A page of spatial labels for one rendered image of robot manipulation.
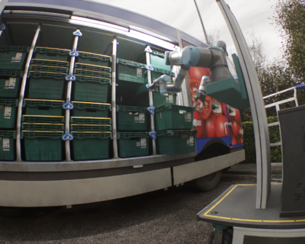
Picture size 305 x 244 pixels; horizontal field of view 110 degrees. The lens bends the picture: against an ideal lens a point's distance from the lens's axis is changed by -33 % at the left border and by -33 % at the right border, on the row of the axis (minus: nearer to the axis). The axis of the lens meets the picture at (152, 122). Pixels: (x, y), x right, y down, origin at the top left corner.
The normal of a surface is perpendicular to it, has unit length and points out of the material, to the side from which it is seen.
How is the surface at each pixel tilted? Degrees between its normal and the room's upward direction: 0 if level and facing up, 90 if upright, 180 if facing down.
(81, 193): 90
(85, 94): 91
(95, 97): 98
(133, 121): 98
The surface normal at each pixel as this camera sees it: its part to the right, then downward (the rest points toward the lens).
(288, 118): -0.72, -0.06
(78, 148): 0.55, -0.15
